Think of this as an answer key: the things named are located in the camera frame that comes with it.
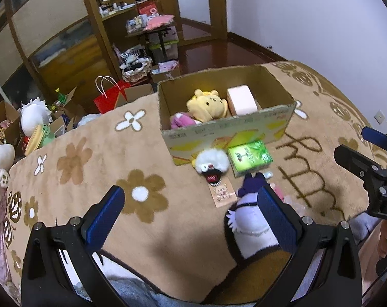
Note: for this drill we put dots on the lace basket with plush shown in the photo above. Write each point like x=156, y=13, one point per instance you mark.
x=134, y=67

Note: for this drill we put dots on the wooden wardrobe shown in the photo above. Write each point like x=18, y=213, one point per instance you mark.
x=52, y=28

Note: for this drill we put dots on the plastic storage box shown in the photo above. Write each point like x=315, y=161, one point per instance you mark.
x=171, y=46

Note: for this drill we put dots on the pink swirl plush cushion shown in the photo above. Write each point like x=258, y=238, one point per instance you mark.
x=241, y=100

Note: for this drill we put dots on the bear print card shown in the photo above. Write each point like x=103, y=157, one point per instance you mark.
x=222, y=195

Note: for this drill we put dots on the green tissue packet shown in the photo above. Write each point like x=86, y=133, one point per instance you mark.
x=249, y=158

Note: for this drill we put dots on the cardboard box with bottles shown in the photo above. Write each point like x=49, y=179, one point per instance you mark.
x=73, y=112

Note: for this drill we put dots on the green bottle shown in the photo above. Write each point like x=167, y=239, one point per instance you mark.
x=60, y=96

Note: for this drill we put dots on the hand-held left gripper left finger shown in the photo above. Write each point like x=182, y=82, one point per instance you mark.
x=105, y=220

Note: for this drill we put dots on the flat cardboard box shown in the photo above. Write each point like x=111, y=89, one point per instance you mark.
x=137, y=92

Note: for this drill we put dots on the grey cloth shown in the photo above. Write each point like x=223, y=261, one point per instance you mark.
x=161, y=294

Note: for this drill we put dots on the purple white plush doll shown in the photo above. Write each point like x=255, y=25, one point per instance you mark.
x=251, y=220

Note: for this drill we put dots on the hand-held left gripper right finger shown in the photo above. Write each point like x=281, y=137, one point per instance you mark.
x=276, y=220

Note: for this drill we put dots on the cardboard box with pink items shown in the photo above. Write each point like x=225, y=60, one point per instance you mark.
x=164, y=70

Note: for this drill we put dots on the white wall socket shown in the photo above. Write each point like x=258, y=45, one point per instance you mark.
x=380, y=116

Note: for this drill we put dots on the wooden glass door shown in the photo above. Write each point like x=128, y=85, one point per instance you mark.
x=217, y=6

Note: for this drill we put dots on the white fluffy plush toy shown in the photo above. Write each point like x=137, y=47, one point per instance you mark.
x=212, y=160

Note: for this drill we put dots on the red box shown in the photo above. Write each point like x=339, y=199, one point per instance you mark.
x=147, y=8

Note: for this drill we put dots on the green frog plush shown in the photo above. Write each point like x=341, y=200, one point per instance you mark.
x=48, y=136

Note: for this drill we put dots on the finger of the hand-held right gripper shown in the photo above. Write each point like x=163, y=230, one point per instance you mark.
x=353, y=161
x=375, y=137

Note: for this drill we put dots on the small cluttered table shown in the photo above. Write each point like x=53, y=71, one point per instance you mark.
x=158, y=35

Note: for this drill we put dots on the yellow dog plush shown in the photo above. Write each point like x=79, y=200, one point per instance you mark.
x=206, y=105

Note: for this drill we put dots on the red paper bag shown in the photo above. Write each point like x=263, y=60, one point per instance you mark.
x=107, y=102

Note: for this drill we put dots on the lavender cloth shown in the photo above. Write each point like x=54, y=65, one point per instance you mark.
x=364, y=230

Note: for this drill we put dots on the white-haired plush doll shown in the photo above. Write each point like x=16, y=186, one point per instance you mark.
x=33, y=118

